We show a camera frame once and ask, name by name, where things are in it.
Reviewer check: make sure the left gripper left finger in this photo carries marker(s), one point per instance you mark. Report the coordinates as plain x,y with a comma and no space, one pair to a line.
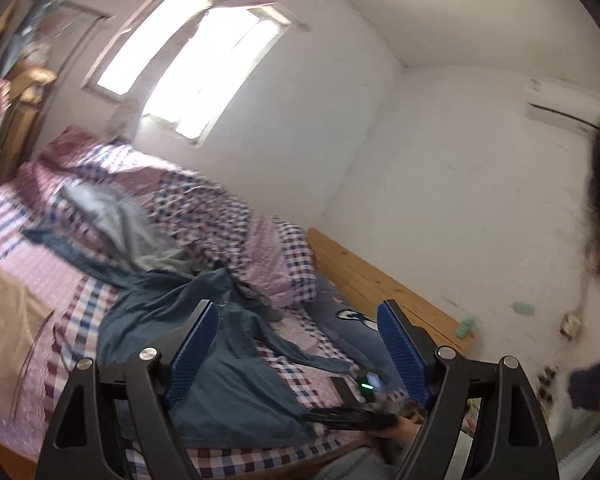
84,439

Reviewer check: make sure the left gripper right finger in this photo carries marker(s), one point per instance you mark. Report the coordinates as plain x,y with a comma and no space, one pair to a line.
511,439

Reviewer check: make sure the dark teal sweater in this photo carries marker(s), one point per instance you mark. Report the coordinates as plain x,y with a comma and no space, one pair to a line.
237,399

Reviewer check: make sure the black clothes rack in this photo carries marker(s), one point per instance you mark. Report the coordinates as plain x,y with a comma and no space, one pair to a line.
52,33

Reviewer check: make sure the person right hand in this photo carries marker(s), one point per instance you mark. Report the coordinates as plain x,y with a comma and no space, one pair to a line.
400,435

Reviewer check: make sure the dark blue plush pillow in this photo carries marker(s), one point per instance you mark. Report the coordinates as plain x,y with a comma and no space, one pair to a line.
356,335

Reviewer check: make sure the wooden headboard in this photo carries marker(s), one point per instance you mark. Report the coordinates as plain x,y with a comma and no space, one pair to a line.
365,287

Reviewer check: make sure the tan brown garment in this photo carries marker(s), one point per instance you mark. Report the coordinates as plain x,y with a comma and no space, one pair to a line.
23,313

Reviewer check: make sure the plaid folded quilt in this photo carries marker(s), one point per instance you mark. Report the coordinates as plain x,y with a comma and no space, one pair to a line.
211,224

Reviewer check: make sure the grey trousers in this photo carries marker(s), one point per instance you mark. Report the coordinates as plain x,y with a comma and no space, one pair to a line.
135,239

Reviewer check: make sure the white air conditioner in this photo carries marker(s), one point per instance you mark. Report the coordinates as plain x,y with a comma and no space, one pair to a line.
562,107

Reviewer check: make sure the cardboard boxes stack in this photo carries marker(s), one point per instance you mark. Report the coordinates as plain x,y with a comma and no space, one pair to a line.
27,90

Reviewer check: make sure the window with curtain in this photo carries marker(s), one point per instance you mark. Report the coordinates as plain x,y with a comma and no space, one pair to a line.
176,64

